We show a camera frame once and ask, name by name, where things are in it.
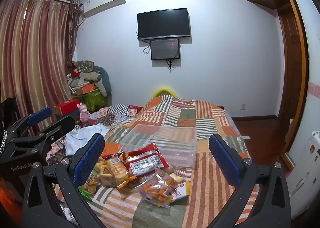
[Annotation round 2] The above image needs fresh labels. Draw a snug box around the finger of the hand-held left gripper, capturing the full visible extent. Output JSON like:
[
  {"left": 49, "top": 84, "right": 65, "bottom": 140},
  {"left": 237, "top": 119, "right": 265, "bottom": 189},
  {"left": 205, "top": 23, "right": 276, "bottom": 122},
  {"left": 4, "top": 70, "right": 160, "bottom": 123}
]
[
  {"left": 10, "top": 115, "right": 77, "bottom": 159},
  {"left": 7, "top": 107, "right": 53, "bottom": 139}
]

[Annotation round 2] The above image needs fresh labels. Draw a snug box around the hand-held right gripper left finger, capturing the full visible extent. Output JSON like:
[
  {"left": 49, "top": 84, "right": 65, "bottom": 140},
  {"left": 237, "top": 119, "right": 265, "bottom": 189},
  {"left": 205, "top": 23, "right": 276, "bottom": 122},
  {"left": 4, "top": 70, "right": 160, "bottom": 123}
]
[{"left": 22, "top": 133, "right": 105, "bottom": 228}]

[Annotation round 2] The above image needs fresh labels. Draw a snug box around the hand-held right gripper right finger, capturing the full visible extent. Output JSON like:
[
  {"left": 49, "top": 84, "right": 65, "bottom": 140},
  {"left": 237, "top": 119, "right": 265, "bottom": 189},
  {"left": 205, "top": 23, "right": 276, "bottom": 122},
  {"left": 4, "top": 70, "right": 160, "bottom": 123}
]
[{"left": 209, "top": 133, "right": 292, "bottom": 228}]

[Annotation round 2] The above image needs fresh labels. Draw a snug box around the clear round biscuit packet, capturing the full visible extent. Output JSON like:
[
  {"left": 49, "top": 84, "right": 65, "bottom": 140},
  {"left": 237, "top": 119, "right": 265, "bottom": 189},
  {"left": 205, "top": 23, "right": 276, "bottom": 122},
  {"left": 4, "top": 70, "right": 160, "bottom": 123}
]
[{"left": 99, "top": 156, "right": 131, "bottom": 188}]

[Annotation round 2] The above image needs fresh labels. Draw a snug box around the yellow chip packet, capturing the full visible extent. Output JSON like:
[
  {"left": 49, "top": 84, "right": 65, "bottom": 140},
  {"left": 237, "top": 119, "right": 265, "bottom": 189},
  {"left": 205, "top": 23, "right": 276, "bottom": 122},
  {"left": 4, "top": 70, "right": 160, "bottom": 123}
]
[{"left": 79, "top": 168, "right": 101, "bottom": 202}]

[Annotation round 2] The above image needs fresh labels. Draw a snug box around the small orange snack packet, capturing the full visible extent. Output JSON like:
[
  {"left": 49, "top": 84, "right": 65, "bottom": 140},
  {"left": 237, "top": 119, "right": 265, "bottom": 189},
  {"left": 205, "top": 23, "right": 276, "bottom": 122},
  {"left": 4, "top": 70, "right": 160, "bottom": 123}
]
[{"left": 117, "top": 175, "right": 137, "bottom": 190}]

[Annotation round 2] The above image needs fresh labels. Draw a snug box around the clear plastic storage box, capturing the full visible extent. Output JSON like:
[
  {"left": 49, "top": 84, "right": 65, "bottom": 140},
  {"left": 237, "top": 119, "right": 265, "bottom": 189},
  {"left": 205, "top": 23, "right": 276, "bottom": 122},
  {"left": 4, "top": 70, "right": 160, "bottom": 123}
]
[{"left": 120, "top": 124, "right": 198, "bottom": 169}]

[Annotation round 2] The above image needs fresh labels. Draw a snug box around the white yellow snack packet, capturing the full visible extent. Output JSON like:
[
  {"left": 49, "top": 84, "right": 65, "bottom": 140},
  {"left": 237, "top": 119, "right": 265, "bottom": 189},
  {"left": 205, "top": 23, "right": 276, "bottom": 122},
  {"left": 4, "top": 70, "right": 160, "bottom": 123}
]
[{"left": 170, "top": 180, "right": 192, "bottom": 203}]

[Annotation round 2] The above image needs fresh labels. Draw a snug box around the large red snack packet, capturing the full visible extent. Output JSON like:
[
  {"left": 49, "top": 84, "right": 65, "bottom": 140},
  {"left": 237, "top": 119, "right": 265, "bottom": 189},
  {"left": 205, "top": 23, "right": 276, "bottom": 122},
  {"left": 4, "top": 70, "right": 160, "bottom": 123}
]
[{"left": 122, "top": 142, "right": 173, "bottom": 176}]

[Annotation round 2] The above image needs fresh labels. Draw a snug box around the clear orange snack packet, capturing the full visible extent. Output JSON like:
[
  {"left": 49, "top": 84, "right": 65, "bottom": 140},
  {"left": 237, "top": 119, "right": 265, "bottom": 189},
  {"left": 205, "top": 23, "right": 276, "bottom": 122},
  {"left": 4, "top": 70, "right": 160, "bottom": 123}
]
[{"left": 134, "top": 173, "right": 179, "bottom": 208}]

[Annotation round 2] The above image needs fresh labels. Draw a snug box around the red gift box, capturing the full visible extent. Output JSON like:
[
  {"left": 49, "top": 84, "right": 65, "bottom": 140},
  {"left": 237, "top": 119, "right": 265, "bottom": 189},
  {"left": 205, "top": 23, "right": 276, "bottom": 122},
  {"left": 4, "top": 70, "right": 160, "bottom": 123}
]
[{"left": 54, "top": 99, "right": 82, "bottom": 117}]

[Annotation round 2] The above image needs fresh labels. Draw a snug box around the pink plush toy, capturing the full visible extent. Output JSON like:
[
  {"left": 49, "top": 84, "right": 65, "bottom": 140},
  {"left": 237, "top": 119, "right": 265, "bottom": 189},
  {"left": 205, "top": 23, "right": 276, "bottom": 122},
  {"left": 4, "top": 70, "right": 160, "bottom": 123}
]
[{"left": 79, "top": 103, "right": 90, "bottom": 125}]

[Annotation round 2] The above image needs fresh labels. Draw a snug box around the white cloth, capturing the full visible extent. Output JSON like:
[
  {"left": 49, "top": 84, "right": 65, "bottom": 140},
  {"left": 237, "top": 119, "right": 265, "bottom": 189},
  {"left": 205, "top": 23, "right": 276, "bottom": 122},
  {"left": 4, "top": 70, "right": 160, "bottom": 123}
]
[{"left": 65, "top": 123, "right": 109, "bottom": 156}]

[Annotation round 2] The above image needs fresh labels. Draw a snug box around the green patterned box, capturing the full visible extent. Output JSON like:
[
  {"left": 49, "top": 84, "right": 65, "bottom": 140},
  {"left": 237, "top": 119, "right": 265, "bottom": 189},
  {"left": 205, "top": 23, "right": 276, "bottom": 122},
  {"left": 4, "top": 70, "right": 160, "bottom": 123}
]
[{"left": 84, "top": 89, "right": 107, "bottom": 112}]

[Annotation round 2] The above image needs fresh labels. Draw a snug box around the orange cardboard box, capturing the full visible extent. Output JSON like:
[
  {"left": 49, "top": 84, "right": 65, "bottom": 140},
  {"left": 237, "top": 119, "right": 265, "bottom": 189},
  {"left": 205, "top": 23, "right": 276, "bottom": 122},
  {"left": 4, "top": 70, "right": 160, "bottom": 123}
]
[{"left": 75, "top": 84, "right": 97, "bottom": 96}]

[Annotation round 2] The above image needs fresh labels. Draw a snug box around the striped patchwork quilt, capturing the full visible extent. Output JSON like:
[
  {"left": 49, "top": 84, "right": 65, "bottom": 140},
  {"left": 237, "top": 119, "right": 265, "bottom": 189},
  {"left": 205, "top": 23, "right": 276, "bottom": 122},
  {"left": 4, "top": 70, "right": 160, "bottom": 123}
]
[{"left": 45, "top": 94, "right": 259, "bottom": 228}]

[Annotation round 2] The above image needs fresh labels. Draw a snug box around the grey plush toy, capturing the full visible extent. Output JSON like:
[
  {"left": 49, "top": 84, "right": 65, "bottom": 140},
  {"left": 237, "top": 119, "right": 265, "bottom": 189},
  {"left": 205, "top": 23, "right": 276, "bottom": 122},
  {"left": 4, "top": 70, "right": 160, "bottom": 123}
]
[{"left": 67, "top": 66, "right": 112, "bottom": 97}]

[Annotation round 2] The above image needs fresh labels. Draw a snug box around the checkered patterned blanket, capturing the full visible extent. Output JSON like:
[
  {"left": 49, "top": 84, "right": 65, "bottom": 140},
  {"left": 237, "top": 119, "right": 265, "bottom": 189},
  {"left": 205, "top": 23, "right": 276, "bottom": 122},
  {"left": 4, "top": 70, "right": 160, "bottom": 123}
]
[{"left": 100, "top": 103, "right": 143, "bottom": 126}]

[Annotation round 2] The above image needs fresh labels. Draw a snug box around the striped brown curtain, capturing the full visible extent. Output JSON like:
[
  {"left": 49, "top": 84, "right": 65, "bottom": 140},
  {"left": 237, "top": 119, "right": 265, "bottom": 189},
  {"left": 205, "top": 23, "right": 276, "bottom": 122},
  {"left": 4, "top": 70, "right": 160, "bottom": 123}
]
[{"left": 0, "top": 0, "right": 82, "bottom": 139}]

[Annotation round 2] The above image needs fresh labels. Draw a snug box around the dark patterned cloth bag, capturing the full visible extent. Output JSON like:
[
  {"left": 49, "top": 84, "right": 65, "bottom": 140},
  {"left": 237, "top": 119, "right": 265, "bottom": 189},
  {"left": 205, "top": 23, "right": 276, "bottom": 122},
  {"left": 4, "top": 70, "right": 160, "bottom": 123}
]
[{"left": 71, "top": 60, "right": 94, "bottom": 72}]

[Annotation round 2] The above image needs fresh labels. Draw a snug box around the white heater with stickers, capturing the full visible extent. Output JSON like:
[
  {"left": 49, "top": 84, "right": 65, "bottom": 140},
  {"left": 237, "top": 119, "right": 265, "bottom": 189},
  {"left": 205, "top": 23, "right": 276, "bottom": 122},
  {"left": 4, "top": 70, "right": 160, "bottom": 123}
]
[{"left": 287, "top": 131, "right": 320, "bottom": 218}]

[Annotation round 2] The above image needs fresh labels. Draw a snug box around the yellow rounded object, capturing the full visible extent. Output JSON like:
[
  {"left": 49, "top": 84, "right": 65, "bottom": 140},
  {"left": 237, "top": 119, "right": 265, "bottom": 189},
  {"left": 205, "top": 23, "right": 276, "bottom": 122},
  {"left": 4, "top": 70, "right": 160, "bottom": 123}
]
[{"left": 150, "top": 88, "right": 177, "bottom": 99}]

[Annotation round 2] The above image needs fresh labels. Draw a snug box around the wooden wardrobe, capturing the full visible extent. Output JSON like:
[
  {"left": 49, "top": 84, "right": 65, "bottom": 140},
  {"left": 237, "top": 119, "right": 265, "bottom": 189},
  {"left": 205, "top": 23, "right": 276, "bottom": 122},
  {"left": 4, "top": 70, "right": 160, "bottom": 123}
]
[{"left": 239, "top": 0, "right": 309, "bottom": 171}]

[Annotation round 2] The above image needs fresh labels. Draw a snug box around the white air conditioner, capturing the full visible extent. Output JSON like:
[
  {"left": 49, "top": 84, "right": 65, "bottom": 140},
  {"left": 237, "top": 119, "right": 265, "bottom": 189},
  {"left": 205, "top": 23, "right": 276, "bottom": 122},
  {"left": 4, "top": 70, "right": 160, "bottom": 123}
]
[{"left": 80, "top": 0, "right": 127, "bottom": 17}]

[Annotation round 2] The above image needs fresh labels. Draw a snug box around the small black wall monitor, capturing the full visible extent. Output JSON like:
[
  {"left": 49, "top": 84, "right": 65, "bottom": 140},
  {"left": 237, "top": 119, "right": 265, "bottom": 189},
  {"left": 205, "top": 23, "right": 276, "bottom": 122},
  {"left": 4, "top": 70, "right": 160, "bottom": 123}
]
[{"left": 150, "top": 38, "right": 180, "bottom": 61}]

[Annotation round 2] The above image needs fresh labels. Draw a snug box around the black wall television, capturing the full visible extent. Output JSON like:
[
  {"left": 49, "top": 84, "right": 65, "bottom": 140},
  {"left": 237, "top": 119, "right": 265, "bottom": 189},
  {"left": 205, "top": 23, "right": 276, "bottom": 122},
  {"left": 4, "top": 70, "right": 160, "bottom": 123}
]
[{"left": 137, "top": 8, "right": 192, "bottom": 41}]

